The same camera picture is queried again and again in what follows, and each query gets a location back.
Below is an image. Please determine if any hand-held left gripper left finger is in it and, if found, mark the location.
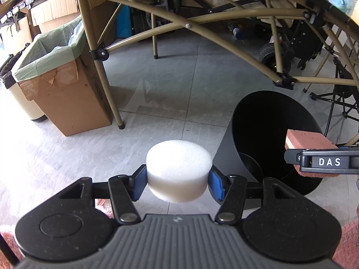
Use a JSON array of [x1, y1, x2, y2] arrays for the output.
[[57, 165, 148, 226]]

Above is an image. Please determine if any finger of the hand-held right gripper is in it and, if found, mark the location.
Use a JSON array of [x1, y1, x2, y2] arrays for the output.
[[284, 148, 302, 165]]

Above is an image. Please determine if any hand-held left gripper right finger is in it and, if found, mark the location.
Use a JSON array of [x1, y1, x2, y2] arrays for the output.
[[208, 165, 298, 225]]

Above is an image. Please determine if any pink sponge block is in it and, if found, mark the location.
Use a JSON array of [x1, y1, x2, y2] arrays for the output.
[[285, 129, 340, 178]]

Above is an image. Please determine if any white foam disc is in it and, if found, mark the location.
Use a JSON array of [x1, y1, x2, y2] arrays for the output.
[[146, 139, 213, 204]]

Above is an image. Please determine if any black trash bin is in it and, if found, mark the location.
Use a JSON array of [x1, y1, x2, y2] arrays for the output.
[[214, 90, 331, 195]]

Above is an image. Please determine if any beige trash can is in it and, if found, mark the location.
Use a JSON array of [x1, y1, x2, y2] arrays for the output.
[[0, 43, 47, 122]]

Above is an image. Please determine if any black folding chair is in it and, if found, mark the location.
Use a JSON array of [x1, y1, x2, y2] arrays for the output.
[[303, 56, 359, 147]]

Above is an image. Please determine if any cardboard box with liner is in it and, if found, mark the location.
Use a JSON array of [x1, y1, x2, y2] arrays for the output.
[[13, 15, 113, 137]]

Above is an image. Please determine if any small blue round container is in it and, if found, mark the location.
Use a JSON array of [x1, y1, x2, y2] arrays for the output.
[[232, 24, 248, 39]]

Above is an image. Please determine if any khaki folding table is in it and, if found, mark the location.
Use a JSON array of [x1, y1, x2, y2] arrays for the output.
[[0, 0, 359, 130]]

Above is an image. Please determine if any pale green bag liner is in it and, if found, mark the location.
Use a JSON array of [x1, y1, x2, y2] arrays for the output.
[[13, 15, 86, 83]]

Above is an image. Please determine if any black bag liner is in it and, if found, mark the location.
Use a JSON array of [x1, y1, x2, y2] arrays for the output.
[[0, 44, 30, 89]]

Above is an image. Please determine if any blue flat panel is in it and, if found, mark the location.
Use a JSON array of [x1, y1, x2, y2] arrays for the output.
[[116, 0, 134, 38]]

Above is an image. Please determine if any corrugated cardboard box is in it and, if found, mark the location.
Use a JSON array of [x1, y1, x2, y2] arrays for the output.
[[29, 0, 80, 33]]

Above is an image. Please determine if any plain cardboard box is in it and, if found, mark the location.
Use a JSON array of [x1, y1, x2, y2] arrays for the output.
[[0, 14, 33, 54]]

